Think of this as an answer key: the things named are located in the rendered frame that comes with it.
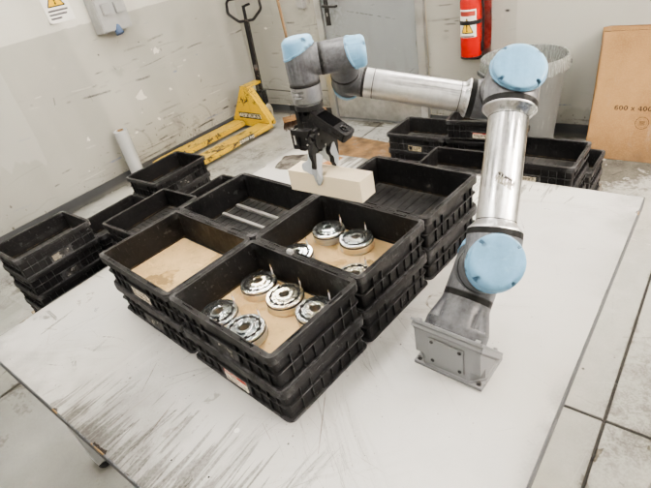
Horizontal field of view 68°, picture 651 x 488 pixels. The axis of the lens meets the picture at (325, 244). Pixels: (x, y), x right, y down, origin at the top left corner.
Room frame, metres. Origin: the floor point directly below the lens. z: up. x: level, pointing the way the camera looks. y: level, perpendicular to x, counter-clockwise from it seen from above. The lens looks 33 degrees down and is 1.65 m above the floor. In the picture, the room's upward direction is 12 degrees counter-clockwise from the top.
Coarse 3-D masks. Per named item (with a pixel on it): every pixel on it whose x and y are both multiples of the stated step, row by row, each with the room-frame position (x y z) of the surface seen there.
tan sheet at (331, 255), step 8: (304, 240) 1.30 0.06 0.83; (312, 240) 1.29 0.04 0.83; (376, 240) 1.22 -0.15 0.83; (312, 248) 1.25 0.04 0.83; (320, 248) 1.24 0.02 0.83; (328, 248) 1.23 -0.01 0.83; (336, 248) 1.22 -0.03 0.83; (376, 248) 1.18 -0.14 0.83; (384, 248) 1.17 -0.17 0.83; (320, 256) 1.20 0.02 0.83; (328, 256) 1.19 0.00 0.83; (336, 256) 1.18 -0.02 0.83; (344, 256) 1.17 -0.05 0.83; (352, 256) 1.16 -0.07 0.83; (360, 256) 1.16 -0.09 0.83; (368, 256) 1.15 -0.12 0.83; (376, 256) 1.14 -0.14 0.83; (336, 264) 1.14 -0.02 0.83; (344, 264) 1.13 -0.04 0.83; (368, 264) 1.11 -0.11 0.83
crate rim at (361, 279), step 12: (360, 204) 1.28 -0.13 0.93; (288, 216) 1.30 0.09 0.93; (396, 216) 1.17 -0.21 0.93; (408, 216) 1.16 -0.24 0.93; (420, 228) 1.10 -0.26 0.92; (264, 240) 1.19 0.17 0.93; (408, 240) 1.05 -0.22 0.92; (396, 252) 1.02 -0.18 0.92; (324, 264) 1.01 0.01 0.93; (372, 264) 0.97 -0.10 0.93; (384, 264) 0.98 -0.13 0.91; (360, 276) 0.93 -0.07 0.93; (372, 276) 0.95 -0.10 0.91
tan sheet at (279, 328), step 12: (240, 300) 1.06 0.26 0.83; (264, 300) 1.04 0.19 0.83; (240, 312) 1.01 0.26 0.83; (252, 312) 1.00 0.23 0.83; (264, 312) 0.99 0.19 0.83; (276, 324) 0.94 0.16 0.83; (288, 324) 0.93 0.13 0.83; (276, 336) 0.89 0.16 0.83; (288, 336) 0.88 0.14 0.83; (264, 348) 0.86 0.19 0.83; (276, 348) 0.85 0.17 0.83
